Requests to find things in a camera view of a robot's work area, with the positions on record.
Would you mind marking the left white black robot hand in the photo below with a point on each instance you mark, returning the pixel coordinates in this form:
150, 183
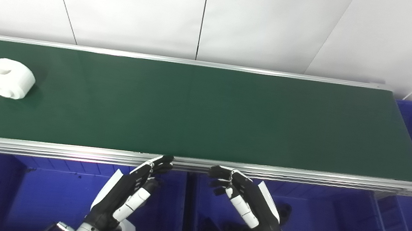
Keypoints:
120, 196

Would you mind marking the green conveyor belt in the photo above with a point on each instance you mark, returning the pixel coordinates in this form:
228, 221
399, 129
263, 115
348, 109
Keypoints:
302, 175
206, 115

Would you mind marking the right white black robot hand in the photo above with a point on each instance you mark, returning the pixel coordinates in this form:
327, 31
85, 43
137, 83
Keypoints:
257, 207

